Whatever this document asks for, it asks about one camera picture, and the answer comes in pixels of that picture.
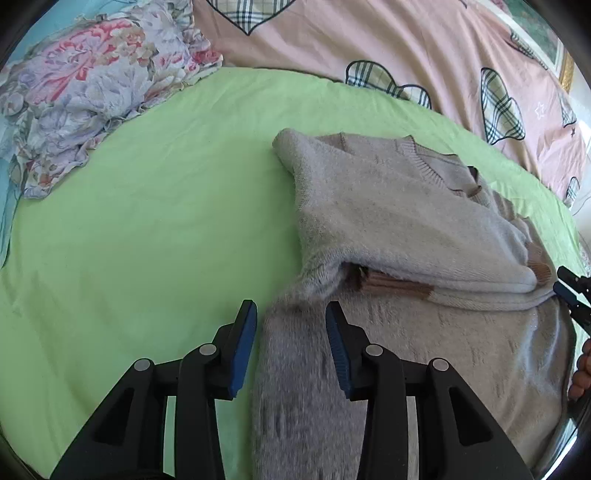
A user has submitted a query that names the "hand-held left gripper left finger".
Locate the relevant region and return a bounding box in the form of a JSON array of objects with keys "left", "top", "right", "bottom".
[{"left": 50, "top": 299, "right": 258, "bottom": 480}]

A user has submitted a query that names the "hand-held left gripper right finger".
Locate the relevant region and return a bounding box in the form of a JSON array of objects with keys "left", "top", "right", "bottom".
[{"left": 325, "top": 301, "right": 536, "bottom": 480}]

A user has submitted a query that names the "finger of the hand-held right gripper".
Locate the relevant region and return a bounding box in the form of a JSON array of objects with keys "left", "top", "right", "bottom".
[{"left": 553, "top": 265, "right": 591, "bottom": 330}]

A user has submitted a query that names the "grey knitted sweater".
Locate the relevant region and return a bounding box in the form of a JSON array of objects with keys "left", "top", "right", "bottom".
[{"left": 250, "top": 128, "right": 578, "bottom": 480}]

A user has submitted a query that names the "person's right hand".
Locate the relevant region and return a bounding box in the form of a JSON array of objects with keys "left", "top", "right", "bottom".
[{"left": 568, "top": 339, "right": 591, "bottom": 402}]

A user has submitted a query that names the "green bed sheet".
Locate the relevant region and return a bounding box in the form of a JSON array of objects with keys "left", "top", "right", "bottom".
[{"left": 0, "top": 67, "right": 583, "bottom": 480}]

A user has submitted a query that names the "pink quilt with plaid hearts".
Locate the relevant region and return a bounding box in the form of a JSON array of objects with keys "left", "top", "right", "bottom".
[{"left": 191, "top": 0, "right": 591, "bottom": 208}]

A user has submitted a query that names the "floral pillow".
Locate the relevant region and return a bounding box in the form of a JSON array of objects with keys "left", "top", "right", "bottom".
[{"left": 0, "top": 0, "right": 225, "bottom": 200}]

